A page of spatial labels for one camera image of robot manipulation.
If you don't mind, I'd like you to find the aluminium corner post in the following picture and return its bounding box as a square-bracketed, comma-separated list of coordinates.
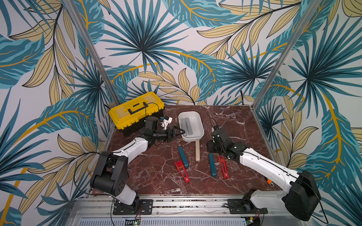
[251, 0, 321, 111]
[63, 0, 120, 105]

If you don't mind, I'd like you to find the white plastic storage box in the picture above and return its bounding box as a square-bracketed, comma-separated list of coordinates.
[178, 111, 205, 142]

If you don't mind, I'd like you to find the red clip tool left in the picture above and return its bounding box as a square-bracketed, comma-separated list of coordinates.
[174, 161, 190, 183]

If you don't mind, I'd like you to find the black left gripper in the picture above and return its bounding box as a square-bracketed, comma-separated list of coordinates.
[153, 125, 185, 143]

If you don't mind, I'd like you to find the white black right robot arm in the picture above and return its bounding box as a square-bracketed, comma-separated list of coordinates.
[207, 137, 321, 221]

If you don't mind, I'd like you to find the left aluminium corner post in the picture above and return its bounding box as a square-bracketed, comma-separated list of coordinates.
[63, 0, 120, 105]

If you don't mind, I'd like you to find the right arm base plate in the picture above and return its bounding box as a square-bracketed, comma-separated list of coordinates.
[224, 199, 268, 215]

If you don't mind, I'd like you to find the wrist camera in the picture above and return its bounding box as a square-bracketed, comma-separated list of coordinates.
[211, 126, 232, 146]
[144, 116, 173, 134]

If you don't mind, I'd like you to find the yellow black toolbox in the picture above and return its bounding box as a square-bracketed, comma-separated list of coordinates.
[109, 92, 165, 137]

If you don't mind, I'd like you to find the teal block left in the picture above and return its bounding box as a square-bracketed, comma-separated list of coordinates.
[178, 147, 189, 169]

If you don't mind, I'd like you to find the teal block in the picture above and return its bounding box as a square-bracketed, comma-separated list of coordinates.
[208, 153, 217, 178]
[178, 147, 189, 169]

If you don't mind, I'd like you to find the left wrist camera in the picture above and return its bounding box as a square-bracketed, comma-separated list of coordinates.
[144, 116, 173, 134]

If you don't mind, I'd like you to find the beige wooden block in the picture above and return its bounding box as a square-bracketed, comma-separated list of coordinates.
[195, 140, 200, 162]

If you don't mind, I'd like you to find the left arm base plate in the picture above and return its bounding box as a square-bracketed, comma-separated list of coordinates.
[112, 199, 153, 216]

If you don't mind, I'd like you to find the aluminium front rail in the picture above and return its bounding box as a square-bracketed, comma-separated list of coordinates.
[65, 194, 312, 226]

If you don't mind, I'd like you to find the teal block right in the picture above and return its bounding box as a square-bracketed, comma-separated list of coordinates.
[208, 153, 217, 178]

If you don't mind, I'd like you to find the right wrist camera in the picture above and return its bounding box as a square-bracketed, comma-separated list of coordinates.
[211, 126, 232, 146]

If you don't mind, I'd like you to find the red clip tool right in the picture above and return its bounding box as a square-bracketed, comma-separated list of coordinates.
[218, 155, 229, 179]

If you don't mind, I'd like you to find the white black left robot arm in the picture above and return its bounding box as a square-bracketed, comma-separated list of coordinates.
[90, 126, 185, 205]

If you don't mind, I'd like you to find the right aluminium corner post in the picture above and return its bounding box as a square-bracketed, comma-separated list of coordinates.
[251, 0, 321, 111]

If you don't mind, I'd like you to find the red clip tool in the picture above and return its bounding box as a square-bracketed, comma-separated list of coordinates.
[174, 161, 190, 183]
[218, 155, 229, 179]

